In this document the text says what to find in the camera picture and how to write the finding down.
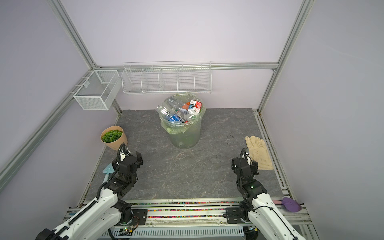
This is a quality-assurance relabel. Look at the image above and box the blue label bottle white cap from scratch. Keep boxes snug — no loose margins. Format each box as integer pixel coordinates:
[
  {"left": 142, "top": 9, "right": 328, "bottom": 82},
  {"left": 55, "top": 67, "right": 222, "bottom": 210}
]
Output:
[{"left": 167, "top": 112, "right": 186, "bottom": 123}]

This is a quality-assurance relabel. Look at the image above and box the green artificial plant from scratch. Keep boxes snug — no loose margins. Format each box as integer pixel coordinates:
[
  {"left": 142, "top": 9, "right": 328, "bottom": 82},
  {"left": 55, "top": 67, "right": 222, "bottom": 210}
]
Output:
[{"left": 101, "top": 130, "right": 123, "bottom": 143}]

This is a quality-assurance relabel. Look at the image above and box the beige plant pot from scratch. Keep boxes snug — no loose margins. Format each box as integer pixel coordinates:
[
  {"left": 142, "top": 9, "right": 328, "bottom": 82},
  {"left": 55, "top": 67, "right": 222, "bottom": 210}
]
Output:
[{"left": 101, "top": 126, "right": 128, "bottom": 151}]

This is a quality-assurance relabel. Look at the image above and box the right aluminium frame post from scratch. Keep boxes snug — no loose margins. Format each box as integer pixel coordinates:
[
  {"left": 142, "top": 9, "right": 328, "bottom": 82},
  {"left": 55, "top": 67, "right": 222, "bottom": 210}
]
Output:
[{"left": 257, "top": 0, "right": 315, "bottom": 113}]

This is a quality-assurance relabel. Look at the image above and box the purple pink tool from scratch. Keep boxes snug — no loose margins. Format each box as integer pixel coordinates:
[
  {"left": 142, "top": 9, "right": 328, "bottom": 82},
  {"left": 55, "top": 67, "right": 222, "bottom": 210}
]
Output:
[{"left": 273, "top": 197, "right": 302, "bottom": 213}]

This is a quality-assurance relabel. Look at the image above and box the white wire wall basket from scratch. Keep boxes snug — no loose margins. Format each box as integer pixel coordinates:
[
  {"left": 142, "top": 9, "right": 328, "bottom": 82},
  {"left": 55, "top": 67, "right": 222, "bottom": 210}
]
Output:
[{"left": 121, "top": 61, "right": 213, "bottom": 94}]

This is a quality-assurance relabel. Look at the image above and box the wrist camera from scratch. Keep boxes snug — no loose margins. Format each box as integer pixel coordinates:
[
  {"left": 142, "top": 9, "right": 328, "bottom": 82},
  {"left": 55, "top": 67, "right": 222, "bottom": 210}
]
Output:
[
  {"left": 244, "top": 152, "right": 253, "bottom": 166},
  {"left": 120, "top": 148, "right": 130, "bottom": 162}
]

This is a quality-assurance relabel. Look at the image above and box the white mesh side basket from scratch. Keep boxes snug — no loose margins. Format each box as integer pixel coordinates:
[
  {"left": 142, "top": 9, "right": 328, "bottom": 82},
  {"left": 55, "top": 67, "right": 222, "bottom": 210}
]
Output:
[{"left": 74, "top": 70, "right": 122, "bottom": 111}]

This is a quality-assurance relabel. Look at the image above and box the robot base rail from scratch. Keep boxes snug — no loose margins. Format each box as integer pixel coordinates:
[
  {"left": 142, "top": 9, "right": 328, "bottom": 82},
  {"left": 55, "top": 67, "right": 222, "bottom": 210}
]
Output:
[{"left": 62, "top": 197, "right": 313, "bottom": 240}]

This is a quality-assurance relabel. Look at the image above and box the green bagged waste bin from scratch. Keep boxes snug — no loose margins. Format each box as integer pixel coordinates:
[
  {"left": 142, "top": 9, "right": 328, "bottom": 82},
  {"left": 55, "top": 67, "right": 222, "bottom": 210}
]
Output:
[{"left": 156, "top": 93, "right": 206, "bottom": 149}]

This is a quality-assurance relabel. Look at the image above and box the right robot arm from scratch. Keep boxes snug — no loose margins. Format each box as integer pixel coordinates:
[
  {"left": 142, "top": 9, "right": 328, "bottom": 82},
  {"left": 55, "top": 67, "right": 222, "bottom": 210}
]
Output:
[{"left": 231, "top": 148, "right": 304, "bottom": 240}]

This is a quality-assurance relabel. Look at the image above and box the aluminium frame corner post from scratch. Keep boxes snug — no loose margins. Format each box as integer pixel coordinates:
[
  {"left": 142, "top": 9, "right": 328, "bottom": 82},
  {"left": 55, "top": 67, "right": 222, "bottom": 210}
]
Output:
[{"left": 46, "top": 0, "right": 98, "bottom": 70}]

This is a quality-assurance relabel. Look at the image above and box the clear bottle blue cap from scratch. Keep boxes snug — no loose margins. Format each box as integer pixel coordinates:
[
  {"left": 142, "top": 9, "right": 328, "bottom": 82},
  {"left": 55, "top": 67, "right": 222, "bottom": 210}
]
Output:
[{"left": 163, "top": 97, "right": 189, "bottom": 113}]

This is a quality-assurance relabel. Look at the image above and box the beige wooden brush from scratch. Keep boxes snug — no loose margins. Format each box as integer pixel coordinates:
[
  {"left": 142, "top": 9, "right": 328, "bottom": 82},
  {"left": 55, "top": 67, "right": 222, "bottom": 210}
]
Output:
[{"left": 245, "top": 136, "right": 274, "bottom": 170}]

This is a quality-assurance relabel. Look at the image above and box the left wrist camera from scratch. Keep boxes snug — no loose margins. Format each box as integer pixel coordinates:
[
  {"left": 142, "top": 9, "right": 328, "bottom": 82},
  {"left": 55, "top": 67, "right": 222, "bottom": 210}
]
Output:
[{"left": 120, "top": 148, "right": 130, "bottom": 162}]

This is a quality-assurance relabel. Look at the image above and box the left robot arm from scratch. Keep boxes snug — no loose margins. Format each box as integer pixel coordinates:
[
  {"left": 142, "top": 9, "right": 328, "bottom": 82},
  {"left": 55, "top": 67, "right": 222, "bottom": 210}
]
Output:
[{"left": 36, "top": 143, "right": 143, "bottom": 240}]

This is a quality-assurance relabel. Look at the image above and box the teal garden trowel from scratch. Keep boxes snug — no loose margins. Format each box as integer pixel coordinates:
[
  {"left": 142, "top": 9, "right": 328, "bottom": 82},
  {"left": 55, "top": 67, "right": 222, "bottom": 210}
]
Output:
[{"left": 103, "top": 164, "right": 115, "bottom": 183}]

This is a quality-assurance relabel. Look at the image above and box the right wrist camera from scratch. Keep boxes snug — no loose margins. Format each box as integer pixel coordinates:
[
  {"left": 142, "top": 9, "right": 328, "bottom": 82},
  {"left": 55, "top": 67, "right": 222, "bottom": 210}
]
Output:
[{"left": 244, "top": 152, "right": 253, "bottom": 166}]

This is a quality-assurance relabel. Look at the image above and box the red label cola bottle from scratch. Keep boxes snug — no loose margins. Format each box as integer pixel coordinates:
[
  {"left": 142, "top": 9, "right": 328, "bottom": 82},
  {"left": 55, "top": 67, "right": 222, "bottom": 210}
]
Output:
[{"left": 188, "top": 100, "right": 203, "bottom": 116}]

